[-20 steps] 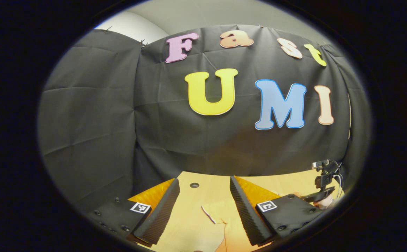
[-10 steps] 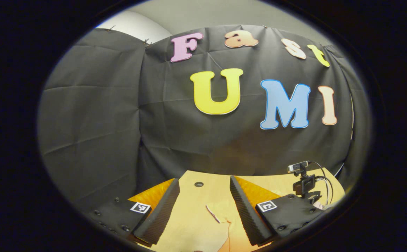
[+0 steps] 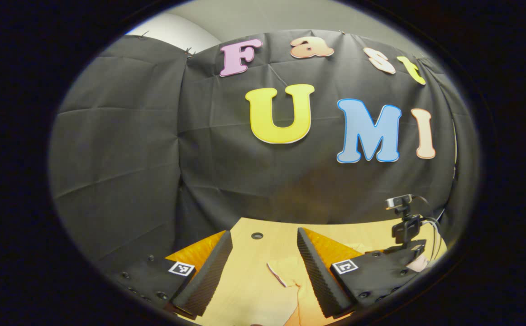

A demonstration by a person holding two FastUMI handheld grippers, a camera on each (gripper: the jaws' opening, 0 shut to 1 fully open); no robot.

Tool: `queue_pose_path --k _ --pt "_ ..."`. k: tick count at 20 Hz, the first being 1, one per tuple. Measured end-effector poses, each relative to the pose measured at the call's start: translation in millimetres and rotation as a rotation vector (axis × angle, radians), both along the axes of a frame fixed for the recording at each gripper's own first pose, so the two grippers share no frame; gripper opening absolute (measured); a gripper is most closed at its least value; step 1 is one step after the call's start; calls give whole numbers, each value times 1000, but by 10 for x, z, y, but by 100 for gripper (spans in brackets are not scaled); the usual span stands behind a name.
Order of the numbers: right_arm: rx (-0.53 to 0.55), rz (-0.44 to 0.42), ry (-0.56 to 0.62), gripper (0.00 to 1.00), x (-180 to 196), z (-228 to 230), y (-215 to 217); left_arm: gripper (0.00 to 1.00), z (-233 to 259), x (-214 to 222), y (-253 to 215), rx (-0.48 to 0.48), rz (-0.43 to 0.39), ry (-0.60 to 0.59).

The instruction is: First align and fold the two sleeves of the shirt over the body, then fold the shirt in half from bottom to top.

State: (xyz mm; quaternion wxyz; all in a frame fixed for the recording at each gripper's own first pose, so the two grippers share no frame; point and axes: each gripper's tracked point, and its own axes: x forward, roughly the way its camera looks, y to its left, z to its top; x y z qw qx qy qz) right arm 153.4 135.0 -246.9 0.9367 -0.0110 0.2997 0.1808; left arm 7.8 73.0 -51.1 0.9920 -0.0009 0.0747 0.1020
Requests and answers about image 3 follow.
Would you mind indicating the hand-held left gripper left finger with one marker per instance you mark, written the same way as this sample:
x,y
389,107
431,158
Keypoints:
x,y
206,280

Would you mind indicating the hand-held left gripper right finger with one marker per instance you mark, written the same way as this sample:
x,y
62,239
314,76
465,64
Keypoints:
x,y
319,276

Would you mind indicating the black backdrop cloth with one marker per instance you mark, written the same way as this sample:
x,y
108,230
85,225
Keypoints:
x,y
131,158

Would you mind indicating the orange T-shirt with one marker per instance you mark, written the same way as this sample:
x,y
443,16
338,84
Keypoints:
x,y
308,308

